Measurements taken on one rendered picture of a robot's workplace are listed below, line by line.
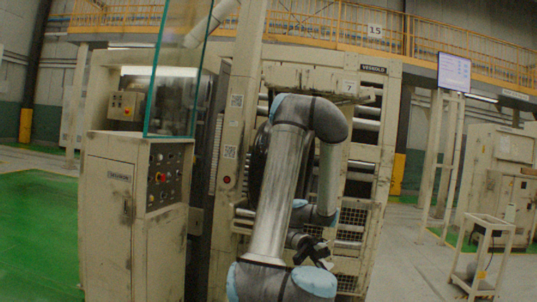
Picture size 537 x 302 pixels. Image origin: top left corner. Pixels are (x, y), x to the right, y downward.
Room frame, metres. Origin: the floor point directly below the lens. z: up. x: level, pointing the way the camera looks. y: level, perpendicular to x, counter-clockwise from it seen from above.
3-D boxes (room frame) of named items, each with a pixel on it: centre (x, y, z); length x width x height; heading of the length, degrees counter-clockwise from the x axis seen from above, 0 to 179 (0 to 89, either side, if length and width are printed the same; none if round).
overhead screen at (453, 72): (5.13, -2.59, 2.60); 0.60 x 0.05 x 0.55; 89
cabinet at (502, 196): (5.06, -3.93, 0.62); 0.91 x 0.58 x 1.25; 89
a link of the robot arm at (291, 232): (1.74, -0.16, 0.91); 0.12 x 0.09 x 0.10; 29
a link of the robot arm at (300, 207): (1.74, -0.16, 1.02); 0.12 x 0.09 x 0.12; 77
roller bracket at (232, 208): (2.32, 0.12, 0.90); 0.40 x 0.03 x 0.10; 168
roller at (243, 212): (2.15, -0.03, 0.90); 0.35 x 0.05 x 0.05; 78
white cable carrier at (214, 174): (2.31, 0.29, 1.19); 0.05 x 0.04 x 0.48; 168
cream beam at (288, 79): (2.55, -0.24, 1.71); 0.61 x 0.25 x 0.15; 78
